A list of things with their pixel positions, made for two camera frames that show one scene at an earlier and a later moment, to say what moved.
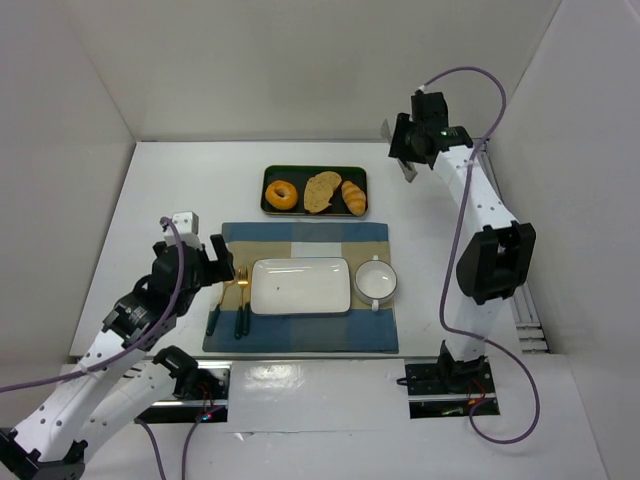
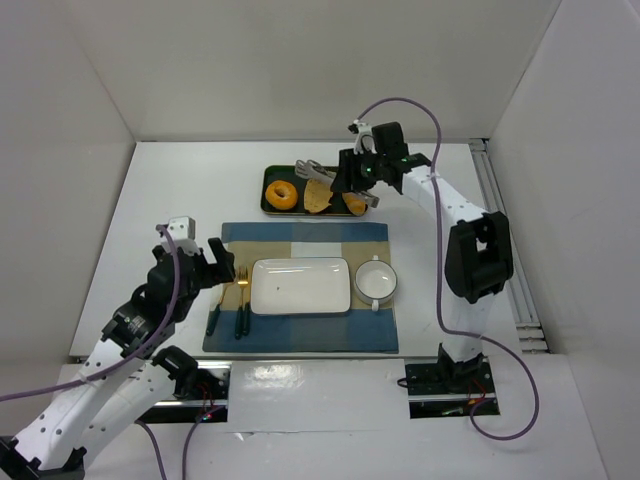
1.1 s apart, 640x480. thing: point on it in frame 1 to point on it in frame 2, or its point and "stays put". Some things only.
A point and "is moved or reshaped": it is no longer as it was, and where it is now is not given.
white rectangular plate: (300, 285) stays put
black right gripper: (400, 138) to (351, 176)
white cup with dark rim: (375, 281) stays put
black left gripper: (210, 262) stays put
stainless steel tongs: (407, 169) is moved or reshaped
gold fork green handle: (243, 280) stays put
